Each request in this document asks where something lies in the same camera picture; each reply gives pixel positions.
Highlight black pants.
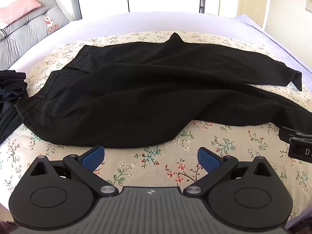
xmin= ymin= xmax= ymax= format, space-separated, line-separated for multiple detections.
xmin=15 ymin=32 xmax=312 ymax=150

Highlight grey cushion with bear print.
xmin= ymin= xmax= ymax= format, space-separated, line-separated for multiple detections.
xmin=0 ymin=0 xmax=70 ymax=70

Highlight pink pillow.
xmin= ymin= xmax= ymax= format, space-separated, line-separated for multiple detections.
xmin=0 ymin=0 xmax=41 ymax=25

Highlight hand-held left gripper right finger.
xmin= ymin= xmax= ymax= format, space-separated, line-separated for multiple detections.
xmin=183 ymin=147 xmax=278 ymax=197

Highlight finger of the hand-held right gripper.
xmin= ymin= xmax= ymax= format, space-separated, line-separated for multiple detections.
xmin=278 ymin=126 xmax=304 ymax=143

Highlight bed with lavender sheet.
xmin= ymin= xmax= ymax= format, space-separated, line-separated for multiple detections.
xmin=0 ymin=12 xmax=312 ymax=230

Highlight navy denim pants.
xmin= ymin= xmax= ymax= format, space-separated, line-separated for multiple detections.
xmin=0 ymin=70 xmax=28 ymax=103

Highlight dark grey pants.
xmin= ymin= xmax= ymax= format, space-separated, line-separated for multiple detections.
xmin=0 ymin=97 xmax=25 ymax=144

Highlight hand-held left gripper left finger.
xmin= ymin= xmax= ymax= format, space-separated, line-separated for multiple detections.
xmin=29 ymin=145 xmax=119 ymax=197

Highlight floral blanket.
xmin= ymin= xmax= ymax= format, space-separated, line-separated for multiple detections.
xmin=0 ymin=30 xmax=312 ymax=230

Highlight cream door with black handle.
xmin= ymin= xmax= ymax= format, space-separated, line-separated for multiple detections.
xmin=236 ymin=0 xmax=275 ymax=28

